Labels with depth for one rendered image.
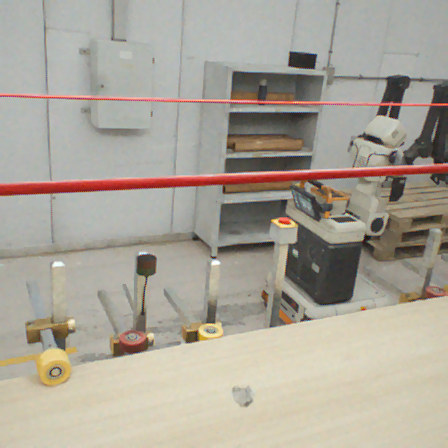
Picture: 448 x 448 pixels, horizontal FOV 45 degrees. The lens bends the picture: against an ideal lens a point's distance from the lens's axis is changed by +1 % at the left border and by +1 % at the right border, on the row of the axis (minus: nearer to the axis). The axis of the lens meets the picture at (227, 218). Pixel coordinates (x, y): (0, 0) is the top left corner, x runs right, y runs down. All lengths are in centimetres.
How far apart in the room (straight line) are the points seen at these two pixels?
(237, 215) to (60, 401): 361
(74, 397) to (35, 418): 11
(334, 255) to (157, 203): 189
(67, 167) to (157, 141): 74
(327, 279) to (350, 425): 182
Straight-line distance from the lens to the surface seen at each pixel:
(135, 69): 404
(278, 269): 191
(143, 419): 145
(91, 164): 433
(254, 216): 501
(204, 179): 37
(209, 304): 184
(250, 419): 147
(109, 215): 449
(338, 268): 327
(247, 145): 430
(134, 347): 171
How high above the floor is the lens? 185
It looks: 20 degrees down
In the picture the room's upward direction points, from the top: 5 degrees clockwise
